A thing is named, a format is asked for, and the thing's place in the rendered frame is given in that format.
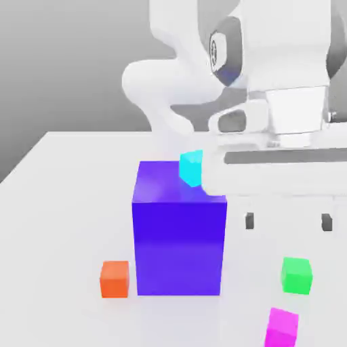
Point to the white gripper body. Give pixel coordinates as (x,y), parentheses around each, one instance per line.
(271,179)

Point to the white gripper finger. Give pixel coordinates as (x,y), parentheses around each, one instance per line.
(326,222)
(249,221)

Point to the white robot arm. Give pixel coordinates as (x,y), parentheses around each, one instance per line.
(284,48)

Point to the small green cube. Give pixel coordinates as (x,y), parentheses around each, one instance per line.
(296,276)

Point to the small cyan cube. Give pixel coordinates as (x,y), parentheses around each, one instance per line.
(191,169)

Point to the small magenta cube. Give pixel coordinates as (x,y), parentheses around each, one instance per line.
(282,328)

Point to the small orange cube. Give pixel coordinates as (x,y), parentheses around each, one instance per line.
(114,280)

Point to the large purple box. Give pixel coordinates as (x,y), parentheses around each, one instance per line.
(179,244)

